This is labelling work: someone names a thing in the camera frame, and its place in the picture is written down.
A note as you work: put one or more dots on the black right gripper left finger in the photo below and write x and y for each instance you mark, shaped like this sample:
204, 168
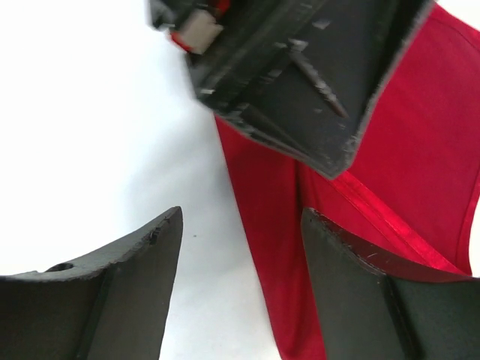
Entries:
111, 303

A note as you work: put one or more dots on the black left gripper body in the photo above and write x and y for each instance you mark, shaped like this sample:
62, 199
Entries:
210, 45

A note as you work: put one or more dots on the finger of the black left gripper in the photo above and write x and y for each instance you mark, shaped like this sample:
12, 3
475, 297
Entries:
303, 77

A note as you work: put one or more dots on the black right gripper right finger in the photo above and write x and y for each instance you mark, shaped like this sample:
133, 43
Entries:
373, 304

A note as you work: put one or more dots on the red cloth napkin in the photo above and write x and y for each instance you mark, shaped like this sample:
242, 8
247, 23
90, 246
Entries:
412, 189

